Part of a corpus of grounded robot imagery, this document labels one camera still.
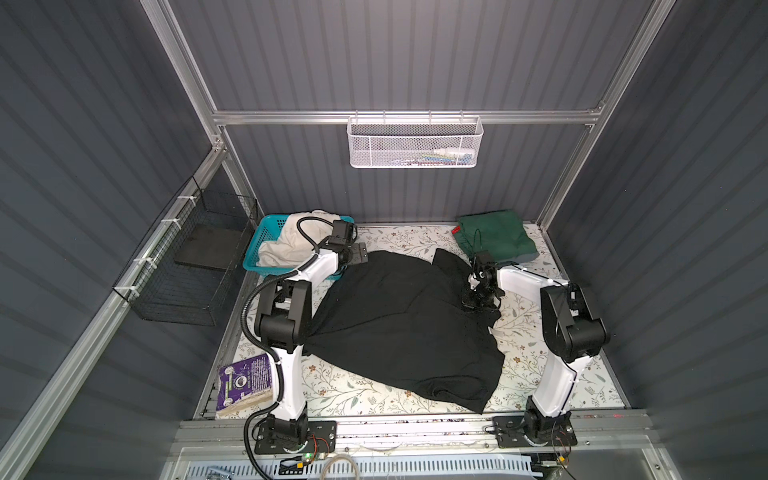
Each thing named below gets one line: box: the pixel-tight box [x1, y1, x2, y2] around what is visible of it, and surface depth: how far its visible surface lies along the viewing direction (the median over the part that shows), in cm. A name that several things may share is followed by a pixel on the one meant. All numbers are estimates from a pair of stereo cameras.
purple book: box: [216, 353, 273, 417], surface depth 80 cm
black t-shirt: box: [303, 248, 505, 414], surface depth 93 cm
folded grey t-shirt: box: [511, 252, 540, 264], surface depth 107 cm
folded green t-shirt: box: [451, 209, 539, 261], surface depth 110 cm
